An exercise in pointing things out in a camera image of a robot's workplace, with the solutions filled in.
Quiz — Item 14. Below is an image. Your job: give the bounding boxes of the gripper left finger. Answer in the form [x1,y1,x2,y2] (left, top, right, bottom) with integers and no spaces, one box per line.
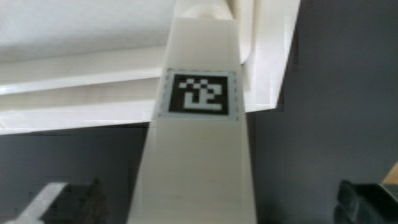
[4,179,108,224]

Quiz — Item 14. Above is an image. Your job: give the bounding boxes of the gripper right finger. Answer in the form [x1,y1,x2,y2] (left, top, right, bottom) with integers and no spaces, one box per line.
[333,180,398,224]

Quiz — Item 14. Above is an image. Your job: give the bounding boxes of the white desk leg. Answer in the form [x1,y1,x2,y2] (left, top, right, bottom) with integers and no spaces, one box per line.
[125,0,255,224]

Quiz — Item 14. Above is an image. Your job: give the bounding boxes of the white desk tabletop tray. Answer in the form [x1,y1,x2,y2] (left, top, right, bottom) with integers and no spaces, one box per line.
[0,0,301,111]

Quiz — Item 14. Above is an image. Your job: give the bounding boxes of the white U-shaped obstacle fence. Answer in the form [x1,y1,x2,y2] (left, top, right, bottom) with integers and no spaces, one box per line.
[0,78,157,135]

